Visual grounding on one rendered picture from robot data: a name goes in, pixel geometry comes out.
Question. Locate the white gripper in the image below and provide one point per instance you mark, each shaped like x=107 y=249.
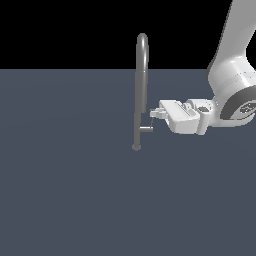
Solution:
x=183 y=116

